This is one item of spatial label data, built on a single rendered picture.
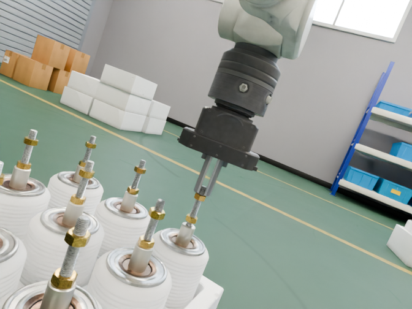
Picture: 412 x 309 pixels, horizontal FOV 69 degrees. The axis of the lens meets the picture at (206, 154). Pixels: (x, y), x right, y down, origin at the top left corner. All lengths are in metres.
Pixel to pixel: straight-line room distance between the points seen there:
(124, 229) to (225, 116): 0.24
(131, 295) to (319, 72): 5.27
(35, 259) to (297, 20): 0.42
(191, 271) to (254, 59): 0.31
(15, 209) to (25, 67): 3.70
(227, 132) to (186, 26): 6.00
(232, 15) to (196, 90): 5.48
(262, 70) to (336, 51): 5.17
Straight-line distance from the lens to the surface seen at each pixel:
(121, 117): 2.99
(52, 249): 0.42
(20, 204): 0.49
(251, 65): 0.41
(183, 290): 0.48
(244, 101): 0.40
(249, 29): 0.44
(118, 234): 0.51
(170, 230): 0.51
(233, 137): 0.42
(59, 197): 0.58
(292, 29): 0.38
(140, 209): 0.55
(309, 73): 5.48
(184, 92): 6.01
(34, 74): 4.06
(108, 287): 0.36
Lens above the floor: 0.45
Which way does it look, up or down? 8 degrees down
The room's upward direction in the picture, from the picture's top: 21 degrees clockwise
